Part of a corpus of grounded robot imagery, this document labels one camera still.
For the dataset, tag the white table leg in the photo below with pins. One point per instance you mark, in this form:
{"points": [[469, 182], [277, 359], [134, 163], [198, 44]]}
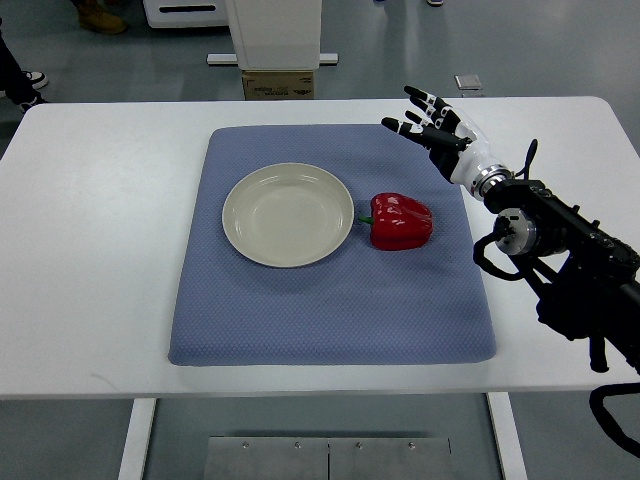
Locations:
{"points": [[506, 436], [137, 439]]}

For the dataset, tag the metal floor plate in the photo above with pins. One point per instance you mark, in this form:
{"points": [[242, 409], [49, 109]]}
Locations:
{"points": [[328, 458]]}

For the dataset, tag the tan work boot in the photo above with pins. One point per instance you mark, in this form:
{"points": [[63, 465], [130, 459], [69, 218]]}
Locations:
{"points": [[94, 17]]}

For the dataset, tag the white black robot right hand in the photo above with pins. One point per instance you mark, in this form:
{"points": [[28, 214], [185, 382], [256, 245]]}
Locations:
{"points": [[454, 143]]}

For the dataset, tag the white table leg right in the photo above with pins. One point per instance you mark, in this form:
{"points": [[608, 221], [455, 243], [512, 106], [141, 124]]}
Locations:
{"points": [[506, 436]]}

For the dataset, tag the person in dark trousers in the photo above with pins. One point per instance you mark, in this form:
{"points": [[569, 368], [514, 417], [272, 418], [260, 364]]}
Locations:
{"points": [[14, 84]]}

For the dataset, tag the white cabinet with slot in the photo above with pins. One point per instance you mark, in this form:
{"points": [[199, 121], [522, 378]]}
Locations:
{"points": [[173, 14]]}

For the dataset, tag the white table leg left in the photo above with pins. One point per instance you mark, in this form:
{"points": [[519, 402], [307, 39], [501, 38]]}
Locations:
{"points": [[137, 439]]}

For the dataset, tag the blue textured mat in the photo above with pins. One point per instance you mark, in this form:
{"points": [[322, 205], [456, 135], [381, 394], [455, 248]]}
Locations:
{"points": [[357, 306]]}

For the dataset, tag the cream round plate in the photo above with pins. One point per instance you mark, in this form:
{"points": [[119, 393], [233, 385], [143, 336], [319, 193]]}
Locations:
{"points": [[288, 215]]}

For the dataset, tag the white machine column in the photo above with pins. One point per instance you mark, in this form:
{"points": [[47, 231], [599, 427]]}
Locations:
{"points": [[275, 36]]}

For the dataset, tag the red bell pepper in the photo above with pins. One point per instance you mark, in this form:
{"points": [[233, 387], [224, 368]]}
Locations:
{"points": [[398, 222]]}

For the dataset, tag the brown cardboard box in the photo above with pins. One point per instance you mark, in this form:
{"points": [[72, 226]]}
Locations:
{"points": [[278, 85]]}

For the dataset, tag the black white sneaker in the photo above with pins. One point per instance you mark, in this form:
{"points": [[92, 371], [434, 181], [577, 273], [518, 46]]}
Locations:
{"points": [[36, 79]]}

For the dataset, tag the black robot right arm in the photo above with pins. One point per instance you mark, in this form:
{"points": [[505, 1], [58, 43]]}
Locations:
{"points": [[583, 277]]}

